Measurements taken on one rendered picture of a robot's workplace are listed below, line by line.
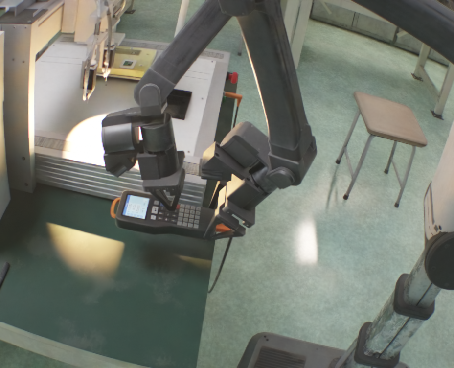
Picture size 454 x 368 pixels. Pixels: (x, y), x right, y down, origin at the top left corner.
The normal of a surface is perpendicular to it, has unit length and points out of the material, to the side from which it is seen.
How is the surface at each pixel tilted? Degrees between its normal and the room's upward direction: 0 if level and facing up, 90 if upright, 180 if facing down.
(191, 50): 67
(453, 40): 107
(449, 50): 112
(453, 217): 97
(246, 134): 33
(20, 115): 90
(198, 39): 72
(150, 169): 90
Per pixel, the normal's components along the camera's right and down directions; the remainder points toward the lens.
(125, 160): -0.07, 0.63
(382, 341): -0.29, 0.58
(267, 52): -0.47, 0.74
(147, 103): -0.03, 0.33
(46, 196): 0.16, -0.76
